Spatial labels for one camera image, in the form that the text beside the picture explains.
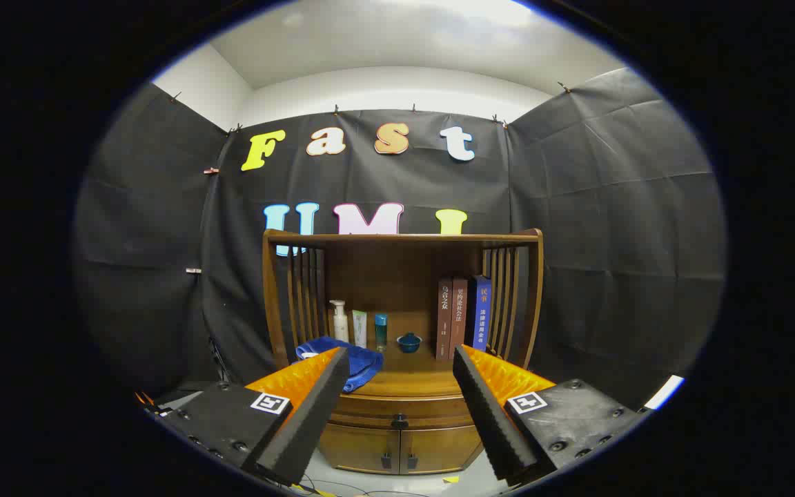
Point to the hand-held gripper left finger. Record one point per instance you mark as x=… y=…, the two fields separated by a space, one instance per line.
x=315 y=414

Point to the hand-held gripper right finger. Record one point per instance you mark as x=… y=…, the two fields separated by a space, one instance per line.
x=487 y=414

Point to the brown wooden drawer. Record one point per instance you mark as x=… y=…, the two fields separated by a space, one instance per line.
x=432 y=411

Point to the wooden cabinet door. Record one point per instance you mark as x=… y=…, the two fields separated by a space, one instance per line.
x=439 y=447
x=359 y=449

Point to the wooden countertop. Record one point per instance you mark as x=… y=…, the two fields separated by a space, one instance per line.
x=411 y=373

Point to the brown wooden cabinet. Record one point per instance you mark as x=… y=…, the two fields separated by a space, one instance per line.
x=397 y=276

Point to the folded blue towel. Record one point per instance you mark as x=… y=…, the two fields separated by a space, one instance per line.
x=364 y=362

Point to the white pump bottle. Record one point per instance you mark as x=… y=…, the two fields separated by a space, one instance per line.
x=340 y=328

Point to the white and green tube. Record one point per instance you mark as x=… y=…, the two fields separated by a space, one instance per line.
x=359 y=330

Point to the dark brown book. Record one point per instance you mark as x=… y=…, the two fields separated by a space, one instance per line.
x=444 y=324

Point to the reddish brown book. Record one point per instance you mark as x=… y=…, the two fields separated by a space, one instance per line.
x=458 y=317

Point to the blue book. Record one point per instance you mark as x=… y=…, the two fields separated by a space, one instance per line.
x=480 y=310

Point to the dark blue lidded teacup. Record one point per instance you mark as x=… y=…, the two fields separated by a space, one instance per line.
x=409 y=343

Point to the teal glass bottle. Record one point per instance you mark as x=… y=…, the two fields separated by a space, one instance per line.
x=381 y=331

